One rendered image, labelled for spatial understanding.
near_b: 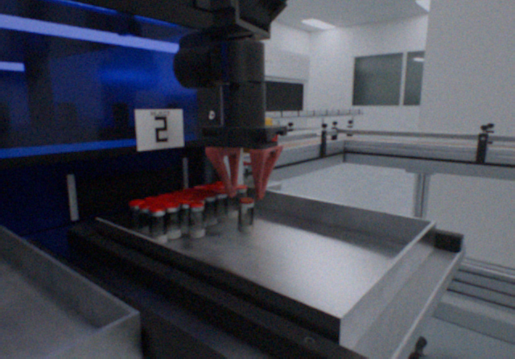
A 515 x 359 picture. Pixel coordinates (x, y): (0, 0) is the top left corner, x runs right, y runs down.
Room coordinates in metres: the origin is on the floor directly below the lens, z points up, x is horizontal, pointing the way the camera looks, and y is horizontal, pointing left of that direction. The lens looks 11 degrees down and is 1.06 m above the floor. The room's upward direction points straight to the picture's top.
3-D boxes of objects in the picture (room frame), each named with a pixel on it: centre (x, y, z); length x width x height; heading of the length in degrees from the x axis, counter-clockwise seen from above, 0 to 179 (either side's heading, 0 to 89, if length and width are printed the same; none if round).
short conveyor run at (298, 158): (1.07, -0.05, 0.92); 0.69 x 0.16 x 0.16; 141
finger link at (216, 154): (0.47, 0.03, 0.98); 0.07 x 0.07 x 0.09; 65
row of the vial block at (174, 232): (0.49, 0.08, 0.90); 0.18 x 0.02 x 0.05; 141
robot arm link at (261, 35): (0.49, 0.06, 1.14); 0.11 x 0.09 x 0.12; 58
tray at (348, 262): (0.42, 0.00, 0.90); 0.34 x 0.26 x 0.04; 51
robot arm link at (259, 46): (0.48, 0.03, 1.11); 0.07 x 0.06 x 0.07; 58
